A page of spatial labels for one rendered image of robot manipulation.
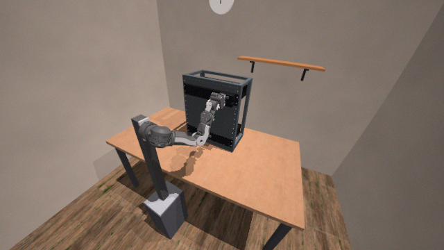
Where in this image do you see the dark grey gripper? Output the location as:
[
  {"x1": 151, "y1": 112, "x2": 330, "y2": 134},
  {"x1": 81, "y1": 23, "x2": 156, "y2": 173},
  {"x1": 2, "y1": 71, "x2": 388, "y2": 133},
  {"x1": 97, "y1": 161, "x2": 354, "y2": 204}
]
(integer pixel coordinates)
[{"x1": 210, "y1": 92, "x2": 229, "y2": 109}]

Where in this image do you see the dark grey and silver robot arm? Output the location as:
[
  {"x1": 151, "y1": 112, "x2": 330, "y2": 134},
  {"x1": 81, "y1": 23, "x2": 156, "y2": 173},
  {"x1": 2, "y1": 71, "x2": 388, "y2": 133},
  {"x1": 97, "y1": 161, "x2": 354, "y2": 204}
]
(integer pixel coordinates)
[{"x1": 138, "y1": 100, "x2": 220, "y2": 148}]

